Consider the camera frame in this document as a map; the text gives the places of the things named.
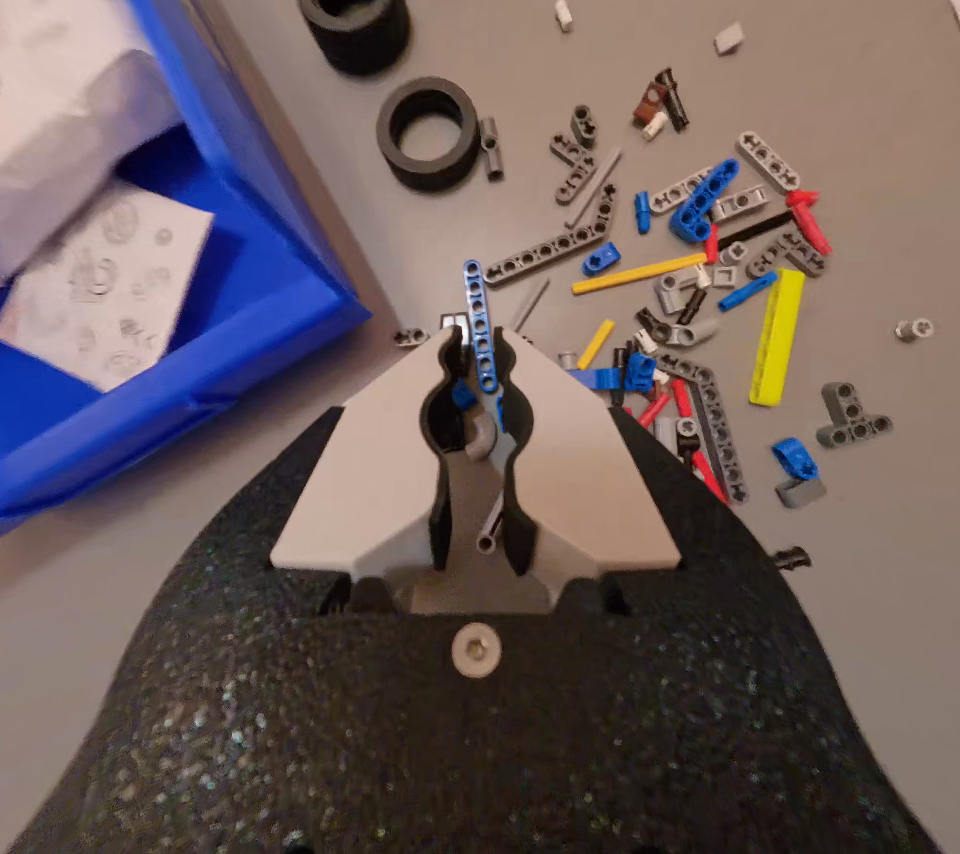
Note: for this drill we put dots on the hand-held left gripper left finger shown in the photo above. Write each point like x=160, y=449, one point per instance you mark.
x=360, y=479

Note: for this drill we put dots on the black rubber lego tire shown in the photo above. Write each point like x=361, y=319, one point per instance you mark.
x=427, y=167
x=375, y=36

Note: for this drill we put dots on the pile of lego pieces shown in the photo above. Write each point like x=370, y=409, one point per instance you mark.
x=776, y=336

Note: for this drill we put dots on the small blue lego connector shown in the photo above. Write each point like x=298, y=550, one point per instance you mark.
x=795, y=458

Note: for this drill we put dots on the dark grey T-shaped lego beam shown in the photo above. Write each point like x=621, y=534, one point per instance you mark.
x=847, y=411

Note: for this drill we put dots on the blue lego beam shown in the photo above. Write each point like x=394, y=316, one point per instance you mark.
x=480, y=321

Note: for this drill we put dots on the small light grey lego tile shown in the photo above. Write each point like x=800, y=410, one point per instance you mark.
x=729, y=37

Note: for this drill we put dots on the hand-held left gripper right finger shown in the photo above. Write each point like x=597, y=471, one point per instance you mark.
x=592, y=486

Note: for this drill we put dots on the black lego pin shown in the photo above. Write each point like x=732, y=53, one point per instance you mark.
x=791, y=557

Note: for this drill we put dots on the dark grey lego axle connector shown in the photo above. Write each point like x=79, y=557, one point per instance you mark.
x=411, y=337

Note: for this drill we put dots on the dark grey lego pin connector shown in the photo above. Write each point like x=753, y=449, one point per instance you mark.
x=491, y=145

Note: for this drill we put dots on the blue plastic bin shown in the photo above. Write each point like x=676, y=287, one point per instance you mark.
x=262, y=344

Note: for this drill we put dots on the grey round lego bush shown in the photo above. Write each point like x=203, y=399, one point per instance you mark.
x=915, y=329

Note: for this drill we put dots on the small white lego connector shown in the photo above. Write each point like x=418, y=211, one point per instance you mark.
x=564, y=15

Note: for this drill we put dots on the dark grey lego tube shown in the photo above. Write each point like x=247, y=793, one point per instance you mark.
x=489, y=531

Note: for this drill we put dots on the grey lego connector block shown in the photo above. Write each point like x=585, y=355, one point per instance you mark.
x=801, y=494

